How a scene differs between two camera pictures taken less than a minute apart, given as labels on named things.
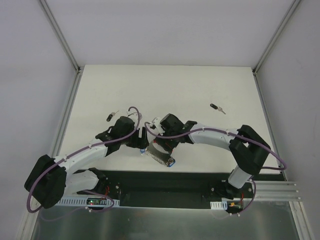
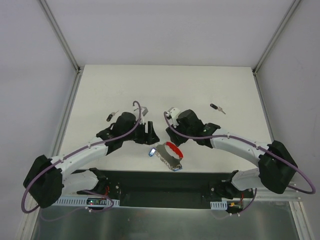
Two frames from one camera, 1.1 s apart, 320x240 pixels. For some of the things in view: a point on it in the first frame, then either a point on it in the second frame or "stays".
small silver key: x=110 y=116 stays
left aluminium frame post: x=56 y=27 stays
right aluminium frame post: x=285 y=22 stays
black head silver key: x=215 y=107 stays
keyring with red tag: x=158 y=155 to x=173 y=163
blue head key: x=171 y=164 to x=152 y=152
